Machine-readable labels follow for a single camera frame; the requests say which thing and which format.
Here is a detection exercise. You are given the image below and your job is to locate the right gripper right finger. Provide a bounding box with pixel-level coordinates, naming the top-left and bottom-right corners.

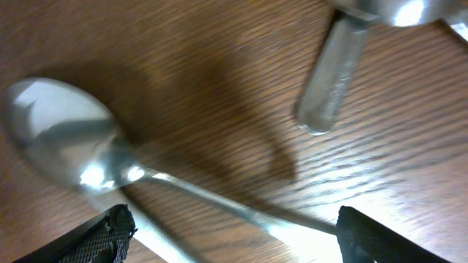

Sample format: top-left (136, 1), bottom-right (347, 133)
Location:
top-left (336, 206), bottom-right (449, 263)

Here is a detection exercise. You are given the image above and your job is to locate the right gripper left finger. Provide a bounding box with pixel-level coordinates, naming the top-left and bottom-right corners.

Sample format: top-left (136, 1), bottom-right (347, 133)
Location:
top-left (14, 204), bottom-right (137, 263)

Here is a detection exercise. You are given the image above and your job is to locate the silver tablespoon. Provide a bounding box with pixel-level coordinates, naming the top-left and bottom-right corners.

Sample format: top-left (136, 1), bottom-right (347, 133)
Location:
top-left (328, 0), bottom-right (467, 40)
top-left (3, 77), bottom-right (336, 237)

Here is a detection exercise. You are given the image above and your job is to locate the silver fork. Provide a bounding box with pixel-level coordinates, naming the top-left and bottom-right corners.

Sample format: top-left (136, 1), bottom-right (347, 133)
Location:
top-left (87, 190), bottom-right (205, 263)
top-left (297, 11), bottom-right (372, 136)

